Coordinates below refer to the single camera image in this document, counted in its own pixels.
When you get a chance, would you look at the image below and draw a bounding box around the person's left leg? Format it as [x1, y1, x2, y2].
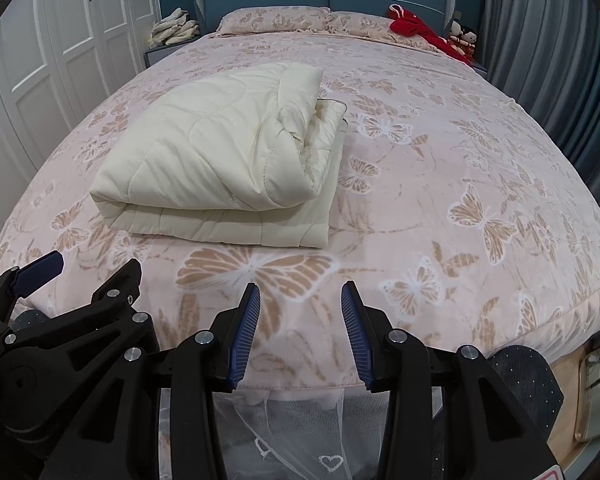
[12, 307, 56, 333]

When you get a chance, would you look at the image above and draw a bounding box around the pink butterfly bedspread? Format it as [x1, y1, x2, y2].
[0, 7, 600, 391]

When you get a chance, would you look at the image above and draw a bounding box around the red garment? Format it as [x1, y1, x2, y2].
[389, 4, 473, 66]

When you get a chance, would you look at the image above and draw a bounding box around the pink floral pillow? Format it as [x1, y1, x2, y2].
[325, 10, 441, 53]
[215, 6, 333, 38]

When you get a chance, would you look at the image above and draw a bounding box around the grey curtain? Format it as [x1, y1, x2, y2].
[480, 0, 600, 211]

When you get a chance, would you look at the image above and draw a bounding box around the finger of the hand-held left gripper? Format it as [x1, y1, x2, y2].
[5, 259, 157, 361]
[0, 251, 65, 346]

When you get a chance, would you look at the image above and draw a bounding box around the white wardrobe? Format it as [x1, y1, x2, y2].
[0, 0, 162, 201]

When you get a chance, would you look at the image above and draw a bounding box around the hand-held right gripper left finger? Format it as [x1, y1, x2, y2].
[39, 282, 262, 480]

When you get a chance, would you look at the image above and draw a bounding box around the pile of cream clothes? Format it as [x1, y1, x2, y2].
[147, 8, 201, 48]

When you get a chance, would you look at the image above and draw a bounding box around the cream quilted jacket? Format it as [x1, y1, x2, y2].
[89, 61, 348, 250]

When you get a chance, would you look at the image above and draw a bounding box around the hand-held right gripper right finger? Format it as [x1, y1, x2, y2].
[341, 281, 556, 480]

